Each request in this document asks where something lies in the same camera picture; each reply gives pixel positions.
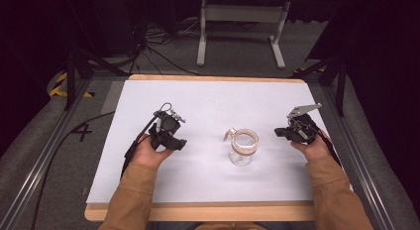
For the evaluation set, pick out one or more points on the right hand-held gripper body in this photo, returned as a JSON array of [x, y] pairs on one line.
[[302, 126]]

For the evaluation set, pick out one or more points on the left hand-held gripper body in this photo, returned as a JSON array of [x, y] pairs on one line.
[[166, 124]]

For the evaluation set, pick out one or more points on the clear glass jar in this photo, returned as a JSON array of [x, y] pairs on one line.
[[243, 145]]

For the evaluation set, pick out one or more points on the person's right hand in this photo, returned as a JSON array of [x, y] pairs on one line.
[[313, 149]]

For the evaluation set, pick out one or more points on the person's left hand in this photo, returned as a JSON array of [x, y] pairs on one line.
[[148, 154]]

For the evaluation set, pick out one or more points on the white table mat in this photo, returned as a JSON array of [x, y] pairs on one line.
[[211, 104]]

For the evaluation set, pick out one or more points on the black tripod stand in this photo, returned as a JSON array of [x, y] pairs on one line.
[[333, 71], [74, 74]]

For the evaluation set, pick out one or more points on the yellow black striped tape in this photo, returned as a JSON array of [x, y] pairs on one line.
[[57, 88]]

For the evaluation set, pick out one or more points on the aluminium floor rail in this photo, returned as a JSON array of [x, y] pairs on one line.
[[39, 164], [360, 164]]

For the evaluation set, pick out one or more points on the white metal stand frame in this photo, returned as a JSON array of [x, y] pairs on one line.
[[242, 13]]

